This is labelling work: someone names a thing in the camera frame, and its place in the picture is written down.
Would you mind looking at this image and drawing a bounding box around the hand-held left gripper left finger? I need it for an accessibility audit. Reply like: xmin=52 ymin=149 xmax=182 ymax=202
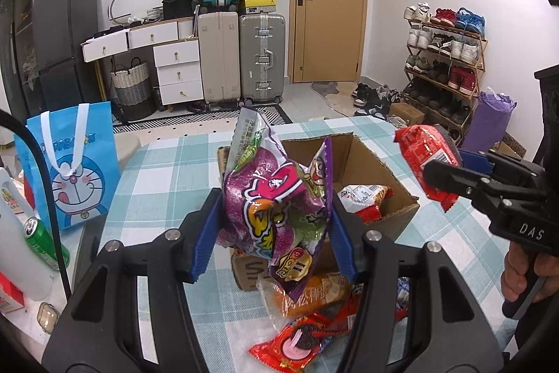
xmin=41 ymin=187 xmax=225 ymax=373

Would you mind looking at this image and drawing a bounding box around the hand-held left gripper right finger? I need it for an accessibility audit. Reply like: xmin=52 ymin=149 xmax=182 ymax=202
xmin=327 ymin=189 xmax=510 ymax=373

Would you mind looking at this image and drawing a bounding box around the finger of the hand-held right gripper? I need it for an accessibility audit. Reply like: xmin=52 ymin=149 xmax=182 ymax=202
xmin=458 ymin=149 xmax=545 ymax=182
xmin=423 ymin=159 xmax=513 ymax=222

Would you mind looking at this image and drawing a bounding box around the red biscuit packet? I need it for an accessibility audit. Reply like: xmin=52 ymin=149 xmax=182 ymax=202
xmin=393 ymin=124 xmax=463 ymax=213

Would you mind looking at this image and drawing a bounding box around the red and white snack packet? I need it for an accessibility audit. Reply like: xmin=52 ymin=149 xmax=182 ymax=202
xmin=340 ymin=184 xmax=394 ymax=224

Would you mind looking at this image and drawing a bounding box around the purple snack bag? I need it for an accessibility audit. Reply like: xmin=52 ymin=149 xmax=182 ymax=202
xmin=217 ymin=106 xmax=335 ymax=300

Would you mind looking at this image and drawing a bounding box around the person's right forearm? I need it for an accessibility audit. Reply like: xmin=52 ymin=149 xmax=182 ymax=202
xmin=513 ymin=290 xmax=559 ymax=360

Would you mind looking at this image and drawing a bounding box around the person's right hand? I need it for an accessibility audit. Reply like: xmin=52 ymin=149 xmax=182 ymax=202
xmin=500 ymin=248 xmax=559 ymax=304

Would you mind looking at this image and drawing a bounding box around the printed brown cardboard box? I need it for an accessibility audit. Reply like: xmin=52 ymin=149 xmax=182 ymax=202
xmin=493 ymin=132 xmax=525 ymax=159

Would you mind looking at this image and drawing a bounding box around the purple bag by rack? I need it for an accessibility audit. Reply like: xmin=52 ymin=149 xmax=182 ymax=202
xmin=460 ymin=91 xmax=518 ymax=155

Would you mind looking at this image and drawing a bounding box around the clear wrapped bread packet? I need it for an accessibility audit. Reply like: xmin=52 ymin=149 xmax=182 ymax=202
xmin=257 ymin=272 xmax=355 ymax=332

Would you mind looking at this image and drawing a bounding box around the small brown cardboard box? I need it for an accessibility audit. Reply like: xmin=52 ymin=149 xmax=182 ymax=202
xmin=389 ymin=102 xmax=426 ymax=127

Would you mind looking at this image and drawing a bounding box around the dark blue snack packet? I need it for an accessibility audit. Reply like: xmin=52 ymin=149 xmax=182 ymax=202
xmin=395 ymin=274 xmax=411 ymax=310

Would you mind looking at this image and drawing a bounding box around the wooden shoe rack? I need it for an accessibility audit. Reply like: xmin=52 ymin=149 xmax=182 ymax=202
xmin=402 ymin=17 xmax=490 ymax=138

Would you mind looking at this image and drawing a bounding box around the pile of dark shoes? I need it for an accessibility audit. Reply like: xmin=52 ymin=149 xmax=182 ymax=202
xmin=351 ymin=82 xmax=405 ymax=122

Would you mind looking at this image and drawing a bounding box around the shoe rack with shoes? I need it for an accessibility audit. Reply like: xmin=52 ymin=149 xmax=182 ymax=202
xmin=402 ymin=2 xmax=486 ymax=124

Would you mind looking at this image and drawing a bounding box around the red cookie picture packet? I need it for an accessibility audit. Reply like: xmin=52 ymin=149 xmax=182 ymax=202
xmin=248 ymin=309 xmax=365 ymax=373

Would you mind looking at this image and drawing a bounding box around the black and white patterned rug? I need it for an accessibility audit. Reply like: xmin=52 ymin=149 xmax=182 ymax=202
xmin=114 ymin=104 xmax=295 ymax=133

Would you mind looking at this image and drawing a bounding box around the beige chair seat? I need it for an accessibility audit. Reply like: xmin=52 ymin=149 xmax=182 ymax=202
xmin=114 ymin=135 xmax=140 ymax=164

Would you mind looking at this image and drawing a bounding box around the brown and white door mat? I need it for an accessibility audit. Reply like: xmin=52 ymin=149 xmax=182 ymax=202
xmin=311 ymin=81 xmax=356 ymax=112

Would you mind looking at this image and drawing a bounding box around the blue cartoon tote bag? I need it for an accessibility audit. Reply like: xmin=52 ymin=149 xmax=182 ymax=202
xmin=13 ymin=102 xmax=122 ymax=230

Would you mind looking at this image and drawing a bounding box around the woven basket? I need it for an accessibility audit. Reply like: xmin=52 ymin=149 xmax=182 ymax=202
xmin=109 ymin=57 xmax=157 ymax=121

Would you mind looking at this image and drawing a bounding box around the green drink can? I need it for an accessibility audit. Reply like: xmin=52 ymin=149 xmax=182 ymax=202
xmin=23 ymin=217 xmax=71 ymax=271

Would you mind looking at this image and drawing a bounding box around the white drawer dresser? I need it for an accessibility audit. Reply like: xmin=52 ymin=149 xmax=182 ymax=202
xmin=81 ymin=17 xmax=206 ymax=112

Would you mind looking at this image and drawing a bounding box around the beige suitcase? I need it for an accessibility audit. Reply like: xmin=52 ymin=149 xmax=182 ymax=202
xmin=197 ymin=11 xmax=242 ymax=108

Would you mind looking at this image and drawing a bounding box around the clear brown earbud case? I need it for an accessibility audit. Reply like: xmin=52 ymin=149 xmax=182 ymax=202
xmin=37 ymin=302 xmax=59 ymax=332

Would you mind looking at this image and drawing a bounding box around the silver suitcase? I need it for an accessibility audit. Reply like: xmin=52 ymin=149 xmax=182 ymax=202
xmin=239 ymin=12 xmax=286 ymax=103

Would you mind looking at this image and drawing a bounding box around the white plastic jug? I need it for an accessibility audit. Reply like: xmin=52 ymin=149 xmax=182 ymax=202
xmin=0 ymin=167 xmax=54 ymax=300

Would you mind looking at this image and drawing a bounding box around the red and white carton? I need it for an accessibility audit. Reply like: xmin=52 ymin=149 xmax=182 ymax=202
xmin=0 ymin=272 xmax=26 ymax=315

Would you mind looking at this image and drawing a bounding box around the wooden door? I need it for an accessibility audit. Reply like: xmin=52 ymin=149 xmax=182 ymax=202
xmin=290 ymin=0 xmax=368 ymax=84

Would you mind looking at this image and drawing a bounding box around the yellow and black shoe box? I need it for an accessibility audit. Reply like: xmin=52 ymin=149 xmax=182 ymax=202
xmin=242 ymin=0 xmax=278 ymax=14

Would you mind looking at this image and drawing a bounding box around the dark grey fridge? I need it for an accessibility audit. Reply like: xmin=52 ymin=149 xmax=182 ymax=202
xmin=31 ymin=0 xmax=103 ymax=112

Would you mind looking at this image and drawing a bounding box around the dark glass door cabinet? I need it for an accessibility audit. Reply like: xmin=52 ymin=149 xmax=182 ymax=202
xmin=0 ymin=0 xmax=73 ymax=129

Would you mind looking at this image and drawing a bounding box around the black cable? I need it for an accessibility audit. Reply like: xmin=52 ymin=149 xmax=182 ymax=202
xmin=0 ymin=108 xmax=73 ymax=304

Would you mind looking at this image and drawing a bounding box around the arched chrome mirror frame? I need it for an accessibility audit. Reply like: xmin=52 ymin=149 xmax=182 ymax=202
xmin=108 ymin=0 xmax=171 ymax=24

